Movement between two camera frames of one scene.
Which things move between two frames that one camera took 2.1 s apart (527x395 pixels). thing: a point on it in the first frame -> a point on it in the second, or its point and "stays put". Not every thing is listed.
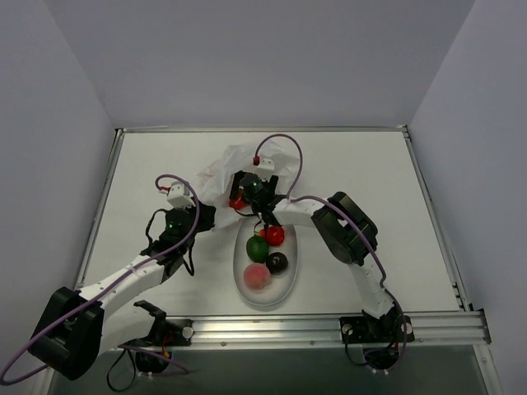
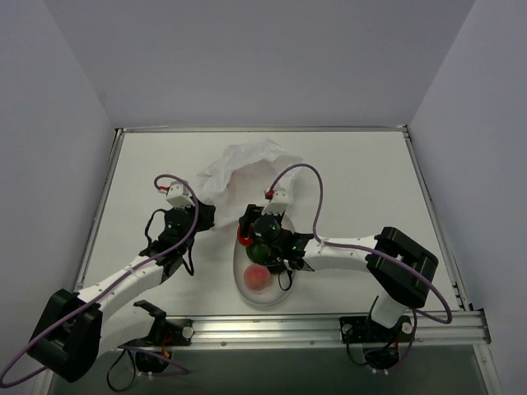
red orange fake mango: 236,203 -> 245,241
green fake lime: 258,248 stays put
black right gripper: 268,210 -> 249,216
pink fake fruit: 257,276 stays put
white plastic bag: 215,178 stays put
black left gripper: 207,215 stays put
